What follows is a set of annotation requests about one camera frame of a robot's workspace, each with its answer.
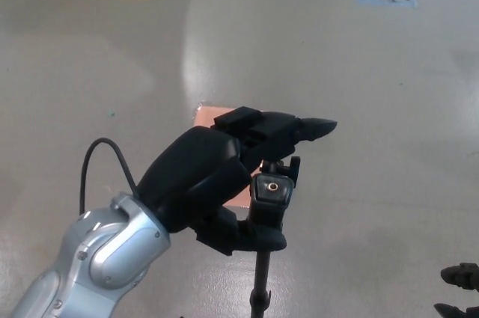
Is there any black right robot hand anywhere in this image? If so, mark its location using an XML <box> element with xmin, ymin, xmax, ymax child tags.
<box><xmin>433</xmin><ymin>262</ymin><xmax>479</xmax><ymax>318</ymax></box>

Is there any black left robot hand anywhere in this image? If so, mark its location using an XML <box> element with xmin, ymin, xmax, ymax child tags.
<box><xmin>135</xmin><ymin>106</ymin><xmax>338</xmax><ymax>257</ymax></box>

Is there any black phone stand with clamp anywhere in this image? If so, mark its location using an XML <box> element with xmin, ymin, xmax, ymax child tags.
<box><xmin>248</xmin><ymin>156</ymin><xmax>302</xmax><ymax>318</ymax></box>

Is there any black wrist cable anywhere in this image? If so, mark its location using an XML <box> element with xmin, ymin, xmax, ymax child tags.
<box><xmin>79</xmin><ymin>138</ymin><xmax>138</xmax><ymax>218</ymax></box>

